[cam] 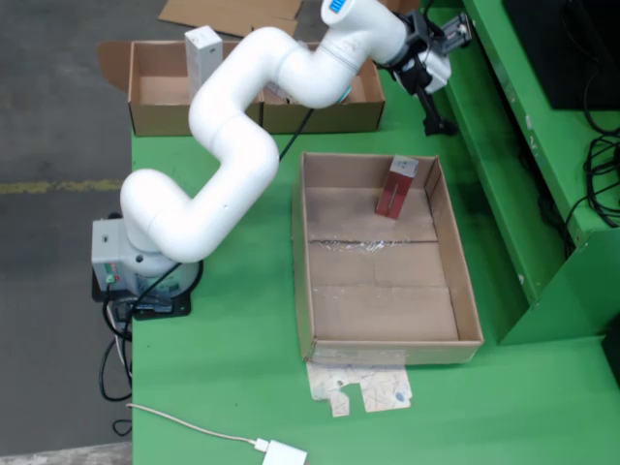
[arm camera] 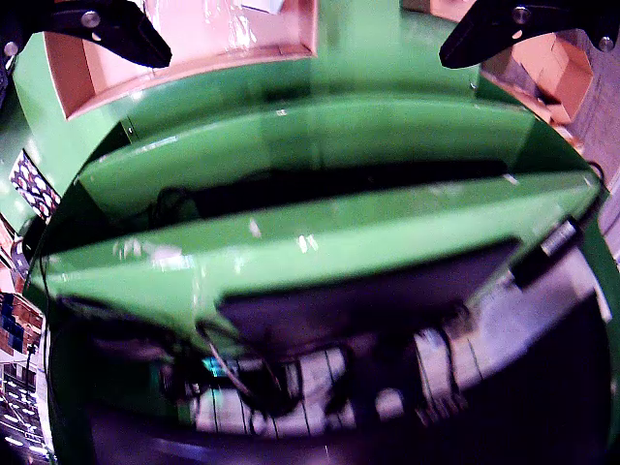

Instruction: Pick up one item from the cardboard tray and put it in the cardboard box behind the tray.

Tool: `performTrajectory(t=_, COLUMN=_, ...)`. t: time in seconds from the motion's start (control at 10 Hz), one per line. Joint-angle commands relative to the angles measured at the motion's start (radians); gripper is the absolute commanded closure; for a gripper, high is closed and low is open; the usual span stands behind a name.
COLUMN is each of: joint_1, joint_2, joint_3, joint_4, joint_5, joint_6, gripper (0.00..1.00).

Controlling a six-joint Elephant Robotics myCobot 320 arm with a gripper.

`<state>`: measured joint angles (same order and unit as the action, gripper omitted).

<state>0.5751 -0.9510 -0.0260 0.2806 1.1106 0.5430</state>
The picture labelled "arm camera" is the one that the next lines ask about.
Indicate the small black adapter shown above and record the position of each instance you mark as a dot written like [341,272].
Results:
[533,264]

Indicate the black monitor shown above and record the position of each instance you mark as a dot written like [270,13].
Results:
[363,310]

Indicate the flattened printed carton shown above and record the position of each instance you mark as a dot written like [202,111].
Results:
[31,186]

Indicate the shallow cardboard tray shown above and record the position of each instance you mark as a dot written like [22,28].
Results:
[194,34]

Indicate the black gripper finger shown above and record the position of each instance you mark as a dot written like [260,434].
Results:
[111,24]
[494,29]

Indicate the green metal shelf unit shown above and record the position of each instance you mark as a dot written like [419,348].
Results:
[339,242]

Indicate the two-compartment cardboard box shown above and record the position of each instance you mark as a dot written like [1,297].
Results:
[557,72]

